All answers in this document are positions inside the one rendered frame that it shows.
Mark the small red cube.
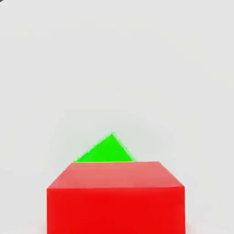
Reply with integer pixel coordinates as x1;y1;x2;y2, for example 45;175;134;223
46;161;186;234

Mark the small green cube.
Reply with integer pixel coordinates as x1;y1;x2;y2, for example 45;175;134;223
72;132;136;163

